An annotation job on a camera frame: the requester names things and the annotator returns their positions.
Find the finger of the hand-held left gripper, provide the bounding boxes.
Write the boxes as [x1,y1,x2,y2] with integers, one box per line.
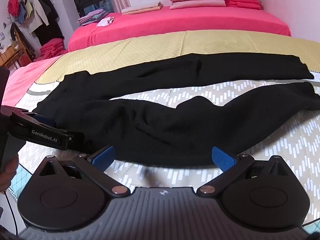
[59,130,85,151]
[34,114,57,128]

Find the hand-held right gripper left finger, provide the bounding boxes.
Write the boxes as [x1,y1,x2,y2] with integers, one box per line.
[32,145,131,197]

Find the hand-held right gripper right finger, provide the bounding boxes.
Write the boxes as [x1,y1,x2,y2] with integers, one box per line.
[197,146,292,197]

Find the black pants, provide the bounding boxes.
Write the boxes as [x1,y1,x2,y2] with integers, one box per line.
[32,53,316,168]

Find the person's left hand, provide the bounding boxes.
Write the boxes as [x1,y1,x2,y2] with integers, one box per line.
[0,154,20,193]

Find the pink bed sheet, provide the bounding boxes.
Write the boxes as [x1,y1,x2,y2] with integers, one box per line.
[2,54,64,107]

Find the pile of red cloths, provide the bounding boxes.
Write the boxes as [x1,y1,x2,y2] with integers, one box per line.
[39,38,68,61]

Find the wooden cabinet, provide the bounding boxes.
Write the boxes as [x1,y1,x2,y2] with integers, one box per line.
[0,26,33,71]

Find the rack of hanging clothes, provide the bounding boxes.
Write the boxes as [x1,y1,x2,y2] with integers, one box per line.
[7,0,65,42]

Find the stack of pastel folded clothes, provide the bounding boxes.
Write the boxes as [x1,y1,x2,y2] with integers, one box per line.
[77,9,109,27]

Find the white crumpled cloth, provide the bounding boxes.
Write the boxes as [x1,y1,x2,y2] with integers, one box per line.
[97,17,115,27]

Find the yellow patterned quilt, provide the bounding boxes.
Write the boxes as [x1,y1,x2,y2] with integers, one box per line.
[5,30,320,234]

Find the red covered bed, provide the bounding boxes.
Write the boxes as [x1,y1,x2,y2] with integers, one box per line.
[68,4,292,53]

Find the beige folded cloth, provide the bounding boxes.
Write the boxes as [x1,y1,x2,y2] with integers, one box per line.
[122,2,163,15]

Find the black cable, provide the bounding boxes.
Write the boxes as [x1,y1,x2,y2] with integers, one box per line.
[5,190,18,236]

